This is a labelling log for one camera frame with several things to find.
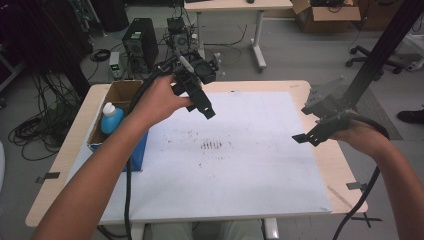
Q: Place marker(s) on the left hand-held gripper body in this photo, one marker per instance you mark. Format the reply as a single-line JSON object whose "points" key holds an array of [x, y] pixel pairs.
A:
{"points": [[196, 70]]}

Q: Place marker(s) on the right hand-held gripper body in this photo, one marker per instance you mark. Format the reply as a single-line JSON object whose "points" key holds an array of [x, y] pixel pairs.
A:
{"points": [[328, 106]]}

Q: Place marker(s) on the blue cardboard box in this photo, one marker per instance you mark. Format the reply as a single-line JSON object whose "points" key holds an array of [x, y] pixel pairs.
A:
{"points": [[138, 156]]}

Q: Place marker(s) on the blue bottle with white cap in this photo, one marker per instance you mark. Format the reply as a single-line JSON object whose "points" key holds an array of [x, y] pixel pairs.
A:
{"points": [[111, 121]]}

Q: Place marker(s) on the person's right hand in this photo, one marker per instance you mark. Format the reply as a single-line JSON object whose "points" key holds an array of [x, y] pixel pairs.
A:
{"points": [[361, 136]]}

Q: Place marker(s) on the person's left hand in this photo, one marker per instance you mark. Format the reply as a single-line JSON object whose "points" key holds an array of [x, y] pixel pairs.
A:
{"points": [[156, 103]]}

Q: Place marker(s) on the small open computer case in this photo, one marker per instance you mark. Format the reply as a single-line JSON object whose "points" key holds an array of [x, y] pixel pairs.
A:
{"points": [[178, 33]]}

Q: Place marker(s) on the grey floor mat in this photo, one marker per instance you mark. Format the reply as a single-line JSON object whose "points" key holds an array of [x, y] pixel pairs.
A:
{"points": [[376, 110]]}

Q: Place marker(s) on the black tape strip on table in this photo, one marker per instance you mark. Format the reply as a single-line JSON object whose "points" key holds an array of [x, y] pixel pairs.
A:
{"points": [[356, 186]]}

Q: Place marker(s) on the black computer tower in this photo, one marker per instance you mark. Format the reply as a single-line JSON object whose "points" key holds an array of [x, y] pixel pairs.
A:
{"points": [[140, 43]]}

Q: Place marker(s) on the black office chair base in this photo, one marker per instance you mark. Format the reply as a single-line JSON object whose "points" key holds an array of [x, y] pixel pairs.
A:
{"points": [[373, 60]]}

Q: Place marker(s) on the white table mat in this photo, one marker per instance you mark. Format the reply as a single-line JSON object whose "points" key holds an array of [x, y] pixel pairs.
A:
{"points": [[226, 173]]}

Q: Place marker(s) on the white-legged wooden desk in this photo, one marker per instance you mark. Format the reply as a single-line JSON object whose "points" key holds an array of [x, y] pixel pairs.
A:
{"points": [[233, 5]]}

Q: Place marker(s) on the black metal stand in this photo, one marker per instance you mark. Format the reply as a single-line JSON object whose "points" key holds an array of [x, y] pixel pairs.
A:
{"points": [[383, 46]]}

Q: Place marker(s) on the grey power supply unit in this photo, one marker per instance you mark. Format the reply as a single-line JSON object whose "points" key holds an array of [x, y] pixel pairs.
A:
{"points": [[114, 65]]}

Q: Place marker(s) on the open brown cardboard box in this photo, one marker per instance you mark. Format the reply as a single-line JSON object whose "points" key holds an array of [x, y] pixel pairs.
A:
{"points": [[325, 15]]}

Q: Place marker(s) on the white table leg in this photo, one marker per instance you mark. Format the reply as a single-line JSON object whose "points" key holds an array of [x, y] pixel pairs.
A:
{"points": [[271, 230], [137, 232]]}

